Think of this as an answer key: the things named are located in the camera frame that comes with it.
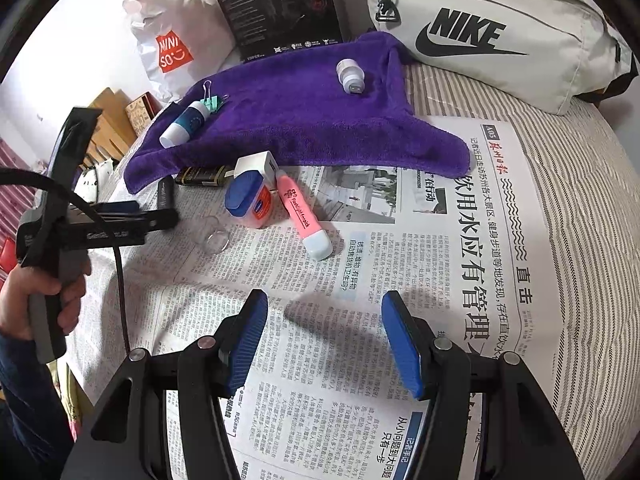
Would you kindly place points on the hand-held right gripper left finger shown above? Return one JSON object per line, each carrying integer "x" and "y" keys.
{"x": 247, "y": 345}

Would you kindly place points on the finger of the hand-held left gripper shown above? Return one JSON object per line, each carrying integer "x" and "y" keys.
{"x": 160, "y": 220}
{"x": 120, "y": 207}

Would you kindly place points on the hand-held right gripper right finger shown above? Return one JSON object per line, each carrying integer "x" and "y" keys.
{"x": 402, "y": 345}

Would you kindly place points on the clear plastic cap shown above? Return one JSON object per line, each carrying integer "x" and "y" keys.
{"x": 216, "y": 237}

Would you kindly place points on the brown and gold bar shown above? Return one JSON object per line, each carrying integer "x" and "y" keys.
{"x": 200, "y": 176}

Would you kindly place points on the small jar blue lid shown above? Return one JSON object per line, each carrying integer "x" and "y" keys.
{"x": 247, "y": 197}

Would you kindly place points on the blue and white bottle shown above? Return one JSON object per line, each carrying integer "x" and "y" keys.
{"x": 182, "y": 124}

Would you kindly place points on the white charger plug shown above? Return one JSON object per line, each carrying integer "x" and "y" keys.
{"x": 255, "y": 165}

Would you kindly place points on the green binder clip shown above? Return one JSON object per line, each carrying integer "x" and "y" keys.
{"x": 214, "y": 102}

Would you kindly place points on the pink highlighter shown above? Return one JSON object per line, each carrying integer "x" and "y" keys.
{"x": 300, "y": 215}

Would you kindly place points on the white plug-in night light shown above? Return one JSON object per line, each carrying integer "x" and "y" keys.
{"x": 349, "y": 75}

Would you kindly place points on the person's left forearm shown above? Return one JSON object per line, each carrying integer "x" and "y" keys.
{"x": 25, "y": 400}

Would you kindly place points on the person's left hand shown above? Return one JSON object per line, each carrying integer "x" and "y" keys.
{"x": 15, "y": 300}

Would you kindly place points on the white power strip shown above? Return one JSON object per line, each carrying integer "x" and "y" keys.
{"x": 96, "y": 180}

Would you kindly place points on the red patterned cloth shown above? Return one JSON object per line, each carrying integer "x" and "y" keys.
{"x": 10, "y": 200}

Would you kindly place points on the wooden rack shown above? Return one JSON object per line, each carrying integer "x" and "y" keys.
{"x": 110, "y": 125}

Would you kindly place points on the small patterned box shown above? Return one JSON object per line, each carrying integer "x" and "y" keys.
{"x": 142, "y": 112}

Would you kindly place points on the newspaper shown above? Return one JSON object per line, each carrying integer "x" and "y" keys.
{"x": 400, "y": 240}

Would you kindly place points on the purple towel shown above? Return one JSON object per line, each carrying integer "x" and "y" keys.
{"x": 300, "y": 125}

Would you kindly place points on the white plastic shopping bag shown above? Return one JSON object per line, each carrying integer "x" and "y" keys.
{"x": 200, "y": 15}

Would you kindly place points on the black headphone box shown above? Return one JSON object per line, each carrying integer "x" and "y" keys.
{"x": 270, "y": 5}

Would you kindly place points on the grey waist bag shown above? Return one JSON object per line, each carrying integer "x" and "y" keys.
{"x": 525, "y": 15}

